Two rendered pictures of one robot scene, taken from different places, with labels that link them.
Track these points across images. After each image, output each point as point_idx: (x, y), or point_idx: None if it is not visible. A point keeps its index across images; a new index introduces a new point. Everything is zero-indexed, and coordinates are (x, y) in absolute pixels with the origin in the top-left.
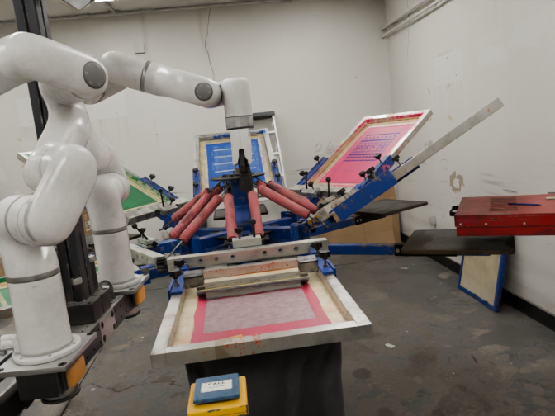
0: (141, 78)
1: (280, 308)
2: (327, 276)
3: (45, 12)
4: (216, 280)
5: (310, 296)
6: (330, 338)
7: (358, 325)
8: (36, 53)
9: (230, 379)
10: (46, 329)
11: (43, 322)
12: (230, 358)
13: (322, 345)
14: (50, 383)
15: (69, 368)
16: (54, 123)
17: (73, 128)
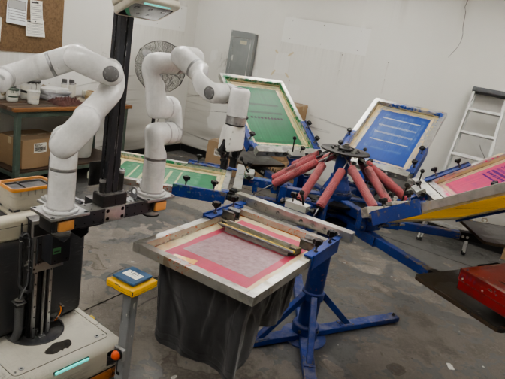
0: (187, 70)
1: (246, 260)
2: (304, 258)
3: (130, 21)
4: (254, 222)
5: (276, 265)
6: (226, 291)
7: (245, 293)
8: (77, 58)
9: (143, 276)
10: (55, 198)
11: (55, 194)
12: None
13: None
14: (49, 225)
15: (58, 222)
16: (94, 92)
17: (101, 98)
